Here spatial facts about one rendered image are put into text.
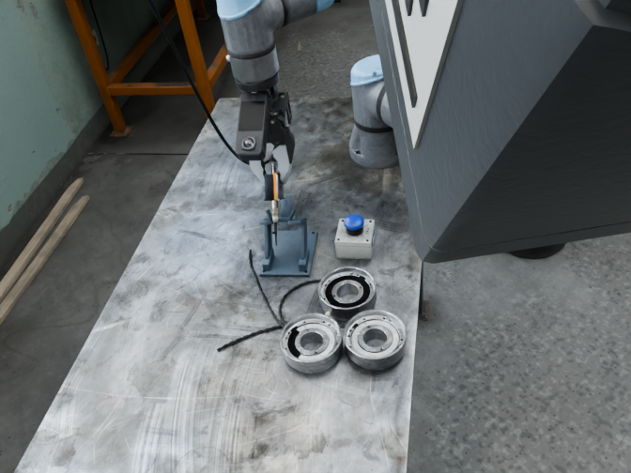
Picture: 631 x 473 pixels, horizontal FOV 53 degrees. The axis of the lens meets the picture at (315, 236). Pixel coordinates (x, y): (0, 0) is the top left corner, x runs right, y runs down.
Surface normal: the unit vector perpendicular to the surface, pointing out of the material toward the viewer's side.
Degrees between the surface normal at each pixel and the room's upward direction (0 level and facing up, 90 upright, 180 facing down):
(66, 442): 0
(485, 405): 0
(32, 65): 90
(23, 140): 90
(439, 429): 0
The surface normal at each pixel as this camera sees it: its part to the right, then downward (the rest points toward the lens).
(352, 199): -0.11, -0.73
